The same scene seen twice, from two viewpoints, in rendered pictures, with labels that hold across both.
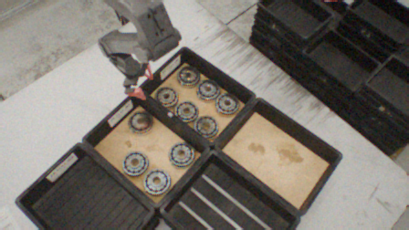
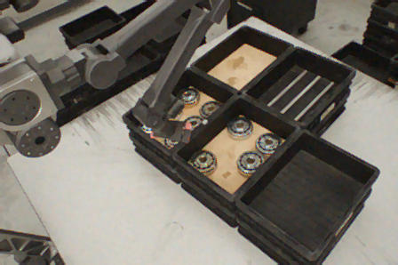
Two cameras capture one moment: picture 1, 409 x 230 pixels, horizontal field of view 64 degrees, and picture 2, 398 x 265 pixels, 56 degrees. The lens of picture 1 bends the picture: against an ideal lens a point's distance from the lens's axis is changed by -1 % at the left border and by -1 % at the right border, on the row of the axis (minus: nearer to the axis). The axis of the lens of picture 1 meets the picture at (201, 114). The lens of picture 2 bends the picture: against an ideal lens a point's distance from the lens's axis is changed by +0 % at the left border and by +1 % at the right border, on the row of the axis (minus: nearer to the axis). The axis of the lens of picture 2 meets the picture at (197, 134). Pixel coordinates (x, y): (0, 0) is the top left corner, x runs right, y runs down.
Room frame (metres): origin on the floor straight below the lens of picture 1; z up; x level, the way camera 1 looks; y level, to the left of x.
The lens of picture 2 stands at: (0.39, 1.07, 1.98)
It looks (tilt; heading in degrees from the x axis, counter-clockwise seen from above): 49 degrees down; 284
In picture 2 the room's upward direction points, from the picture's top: 9 degrees counter-clockwise
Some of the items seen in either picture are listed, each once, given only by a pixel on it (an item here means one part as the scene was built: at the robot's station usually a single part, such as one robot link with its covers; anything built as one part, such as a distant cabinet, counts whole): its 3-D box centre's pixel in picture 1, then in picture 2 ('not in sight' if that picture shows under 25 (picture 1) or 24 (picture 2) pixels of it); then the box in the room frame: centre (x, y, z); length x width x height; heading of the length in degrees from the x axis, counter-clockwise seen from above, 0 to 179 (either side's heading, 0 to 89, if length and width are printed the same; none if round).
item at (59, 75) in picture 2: not in sight; (58, 76); (0.86, 0.45, 1.45); 0.09 x 0.08 x 0.12; 136
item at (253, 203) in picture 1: (228, 217); (298, 92); (0.23, -0.12, 0.87); 0.40 x 0.30 x 0.11; 53
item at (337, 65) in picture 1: (331, 73); (131, 79); (1.28, -0.84, 0.31); 0.40 x 0.30 x 0.34; 46
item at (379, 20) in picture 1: (369, 36); (101, 50); (1.56, -1.12, 0.37); 0.40 x 0.30 x 0.45; 46
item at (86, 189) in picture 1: (89, 209); (306, 195); (0.23, 0.38, 0.87); 0.40 x 0.30 x 0.11; 53
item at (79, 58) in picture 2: not in sight; (88, 67); (0.81, 0.39, 1.43); 0.10 x 0.05 x 0.09; 46
